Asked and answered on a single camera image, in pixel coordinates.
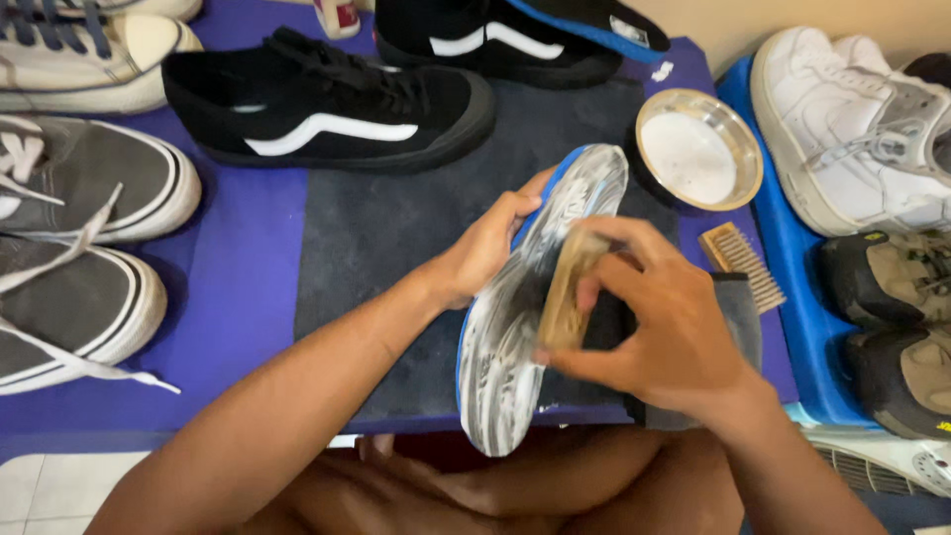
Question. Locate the white paper scrap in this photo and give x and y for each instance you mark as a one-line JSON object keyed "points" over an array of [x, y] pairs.
{"points": [[662, 71]]}

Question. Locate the black insole with blue edge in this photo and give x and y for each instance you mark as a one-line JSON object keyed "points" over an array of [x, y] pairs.
{"points": [[594, 22]]}

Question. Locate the wooden shoe brush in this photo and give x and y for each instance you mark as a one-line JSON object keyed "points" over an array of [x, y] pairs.
{"points": [[561, 312]]}

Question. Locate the person's right hand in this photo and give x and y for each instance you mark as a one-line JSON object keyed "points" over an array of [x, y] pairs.
{"points": [[669, 334]]}

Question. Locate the white leather sneaker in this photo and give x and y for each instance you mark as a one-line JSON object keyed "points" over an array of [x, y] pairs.
{"points": [[839, 126]]}

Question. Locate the blue plastic stool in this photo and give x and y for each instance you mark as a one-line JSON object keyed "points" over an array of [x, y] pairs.
{"points": [[799, 312]]}

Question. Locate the purple table cover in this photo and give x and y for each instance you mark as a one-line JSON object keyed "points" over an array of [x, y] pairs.
{"points": [[245, 297]]}

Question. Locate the person's left hand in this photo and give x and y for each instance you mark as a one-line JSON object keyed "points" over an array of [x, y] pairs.
{"points": [[475, 252]]}

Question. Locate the black sneaker with white stripe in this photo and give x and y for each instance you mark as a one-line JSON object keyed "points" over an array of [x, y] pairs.
{"points": [[483, 44], [334, 96]]}

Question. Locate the dark grey work mat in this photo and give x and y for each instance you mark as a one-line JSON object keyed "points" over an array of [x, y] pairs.
{"points": [[371, 260]]}

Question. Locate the soapy blue-edged shoe insole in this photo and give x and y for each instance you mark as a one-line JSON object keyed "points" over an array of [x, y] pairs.
{"points": [[498, 371]]}

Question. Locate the olive and black hiking shoe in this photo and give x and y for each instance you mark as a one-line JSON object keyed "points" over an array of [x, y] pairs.
{"points": [[884, 279], [906, 379]]}

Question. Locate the red and white shoe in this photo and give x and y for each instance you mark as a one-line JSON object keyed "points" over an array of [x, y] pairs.
{"points": [[336, 16]]}

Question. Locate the person's legs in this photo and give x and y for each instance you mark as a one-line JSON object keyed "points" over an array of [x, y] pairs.
{"points": [[483, 483]]}

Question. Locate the white fan grille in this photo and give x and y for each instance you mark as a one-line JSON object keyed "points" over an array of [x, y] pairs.
{"points": [[884, 464]]}

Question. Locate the grey sneaker with white laces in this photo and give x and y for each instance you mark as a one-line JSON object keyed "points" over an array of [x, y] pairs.
{"points": [[67, 304], [96, 171]]}

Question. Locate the bowl of soapy water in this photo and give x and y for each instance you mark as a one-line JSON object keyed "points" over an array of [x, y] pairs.
{"points": [[691, 152]]}

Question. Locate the cream canvas sneaker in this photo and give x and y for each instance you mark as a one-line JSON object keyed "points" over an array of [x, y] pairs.
{"points": [[82, 63], [148, 6]]}

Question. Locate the wooden bristle brush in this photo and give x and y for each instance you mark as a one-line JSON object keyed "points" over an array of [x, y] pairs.
{"points": [[743, 264]]}

